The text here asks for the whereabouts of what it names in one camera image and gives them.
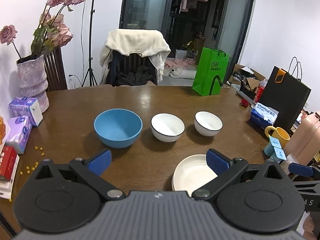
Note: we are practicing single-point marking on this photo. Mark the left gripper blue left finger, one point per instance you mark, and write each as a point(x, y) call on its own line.
point(88, 172)

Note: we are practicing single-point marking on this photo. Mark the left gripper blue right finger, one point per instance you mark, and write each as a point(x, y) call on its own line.
point(228, 171)

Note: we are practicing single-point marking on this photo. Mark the cream plate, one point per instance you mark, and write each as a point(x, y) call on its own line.
point(192, 173)

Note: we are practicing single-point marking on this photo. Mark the blue plastic bowl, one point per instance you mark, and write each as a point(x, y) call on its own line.
point(118, 128)

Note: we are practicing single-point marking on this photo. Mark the white bowl black rim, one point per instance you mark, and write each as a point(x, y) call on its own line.
point(207, 124)
point(167, 127)

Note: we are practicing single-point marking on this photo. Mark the person's right hand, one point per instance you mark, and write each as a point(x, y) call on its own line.
point(308, 227)

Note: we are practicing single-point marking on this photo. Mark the yellow ceramic mug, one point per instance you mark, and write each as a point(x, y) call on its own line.
point(278, 133)

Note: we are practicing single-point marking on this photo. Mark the blue Manhua tissue box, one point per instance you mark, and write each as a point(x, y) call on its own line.
point(263, 116)

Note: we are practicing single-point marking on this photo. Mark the small red flower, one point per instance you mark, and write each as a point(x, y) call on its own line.
point(244, 103)

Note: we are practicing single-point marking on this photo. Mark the purple tissue pack front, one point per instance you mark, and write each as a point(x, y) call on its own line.
point(20, 129)

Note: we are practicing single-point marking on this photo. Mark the purple tissue pack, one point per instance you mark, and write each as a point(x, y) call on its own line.
point(20, 129)
point(27, 106)

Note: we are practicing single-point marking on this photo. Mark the red label plastic bottle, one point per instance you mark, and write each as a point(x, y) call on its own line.
point(260, 89)

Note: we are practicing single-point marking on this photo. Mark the red gift box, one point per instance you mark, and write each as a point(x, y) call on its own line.
point(7, 162)

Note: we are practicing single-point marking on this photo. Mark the studio light on tripod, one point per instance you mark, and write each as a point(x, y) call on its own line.
point(89, 73)

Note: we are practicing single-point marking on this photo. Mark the white flat boxes stack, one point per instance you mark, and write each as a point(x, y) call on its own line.
point(6, 187)

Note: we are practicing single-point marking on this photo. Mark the purple tissue pack rear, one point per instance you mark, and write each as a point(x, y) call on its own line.
point(27, 106)

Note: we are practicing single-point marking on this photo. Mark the black paper shopping bag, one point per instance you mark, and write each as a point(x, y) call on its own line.
point(285, 93)

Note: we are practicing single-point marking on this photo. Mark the green paper shopping bag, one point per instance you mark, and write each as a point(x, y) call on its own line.
point(210, 72)

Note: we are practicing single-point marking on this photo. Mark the yellow-green snack box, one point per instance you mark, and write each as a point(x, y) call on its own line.
point(4, 132)

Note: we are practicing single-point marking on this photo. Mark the dark wooden chair left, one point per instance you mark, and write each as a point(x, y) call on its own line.
point(53, 64)

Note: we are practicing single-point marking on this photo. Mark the white plush toy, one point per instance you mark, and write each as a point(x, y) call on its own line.
point(183, 73)

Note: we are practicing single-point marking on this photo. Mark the purple textured vase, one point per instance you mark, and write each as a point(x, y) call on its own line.
point(33, 80)

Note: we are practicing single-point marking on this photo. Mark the chair with cream blanket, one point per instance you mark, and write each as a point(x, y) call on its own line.
point(130, 51)

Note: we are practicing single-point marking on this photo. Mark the dried pink roses bouquet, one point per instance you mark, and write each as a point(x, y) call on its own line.
point(51, 31)

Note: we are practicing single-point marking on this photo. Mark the black sliding glass door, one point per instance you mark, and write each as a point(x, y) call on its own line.
point(215, 24)

